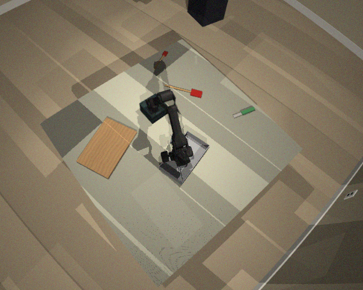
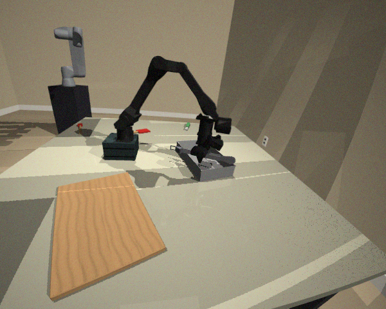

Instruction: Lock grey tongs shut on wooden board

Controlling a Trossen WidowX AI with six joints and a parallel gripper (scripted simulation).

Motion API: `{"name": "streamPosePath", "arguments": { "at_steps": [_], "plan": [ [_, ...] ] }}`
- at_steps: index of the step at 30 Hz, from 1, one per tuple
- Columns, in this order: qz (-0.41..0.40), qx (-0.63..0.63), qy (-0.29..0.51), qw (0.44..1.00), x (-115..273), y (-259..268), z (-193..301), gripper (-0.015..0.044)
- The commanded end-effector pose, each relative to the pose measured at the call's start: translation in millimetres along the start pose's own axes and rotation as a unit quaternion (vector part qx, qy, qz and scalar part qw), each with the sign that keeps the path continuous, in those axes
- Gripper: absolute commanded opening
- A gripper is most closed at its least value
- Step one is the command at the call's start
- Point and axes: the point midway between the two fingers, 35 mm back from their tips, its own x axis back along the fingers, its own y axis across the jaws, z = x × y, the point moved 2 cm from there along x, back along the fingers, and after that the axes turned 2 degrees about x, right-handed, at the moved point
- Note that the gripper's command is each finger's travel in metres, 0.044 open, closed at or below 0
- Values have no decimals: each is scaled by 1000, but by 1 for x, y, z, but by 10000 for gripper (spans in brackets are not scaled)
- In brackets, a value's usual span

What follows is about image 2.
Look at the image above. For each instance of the light brown wooden board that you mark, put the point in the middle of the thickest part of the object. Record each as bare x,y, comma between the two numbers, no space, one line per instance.
101,227

